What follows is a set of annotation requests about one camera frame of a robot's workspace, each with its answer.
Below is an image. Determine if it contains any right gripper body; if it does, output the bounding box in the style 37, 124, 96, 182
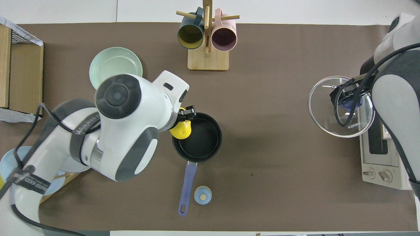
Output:
352, 73, 375, 99

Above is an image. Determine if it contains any yellow potato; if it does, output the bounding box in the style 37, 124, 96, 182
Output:
169, 108, 192, 140

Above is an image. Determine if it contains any glass lid with blue knob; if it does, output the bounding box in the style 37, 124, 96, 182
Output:
308, 76, 376, 138

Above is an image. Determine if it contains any pale green plate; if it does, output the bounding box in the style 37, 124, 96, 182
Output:
89, 47, 143, 90

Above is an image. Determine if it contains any wooden plate rack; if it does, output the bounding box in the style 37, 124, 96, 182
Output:
39, 171, 82, 204

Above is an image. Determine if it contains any light blue plate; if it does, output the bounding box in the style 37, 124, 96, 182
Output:
0, 146, 66, 196

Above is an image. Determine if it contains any wooden mug tree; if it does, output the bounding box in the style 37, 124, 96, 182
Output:
176, 0, 240, 71

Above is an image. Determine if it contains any beige toaster oven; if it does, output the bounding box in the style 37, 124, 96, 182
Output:
359, 98, 413, 190

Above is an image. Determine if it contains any dark teal mug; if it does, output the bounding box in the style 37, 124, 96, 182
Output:
177, 7, 205, 50

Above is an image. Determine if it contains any pink mug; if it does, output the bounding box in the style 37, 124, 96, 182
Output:
211, 8, 238, 52

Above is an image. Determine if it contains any brown table mat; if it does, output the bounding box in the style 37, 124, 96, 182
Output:
0, 22, 419, 232

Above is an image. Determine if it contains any wooden box with mesh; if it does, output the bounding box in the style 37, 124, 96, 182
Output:
0, 16, 44, 124

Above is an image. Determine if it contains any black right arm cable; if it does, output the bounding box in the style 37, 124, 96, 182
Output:
334, 43, 420, 128

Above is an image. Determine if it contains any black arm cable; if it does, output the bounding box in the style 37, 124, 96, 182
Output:
0, 103, 99, 236
334, 43, 420, 128

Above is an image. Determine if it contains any black pot with purple handle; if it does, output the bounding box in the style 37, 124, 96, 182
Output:
172, 112, 222, 217

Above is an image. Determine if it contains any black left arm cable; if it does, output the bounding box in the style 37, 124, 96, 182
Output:
0, 103, 99, 236

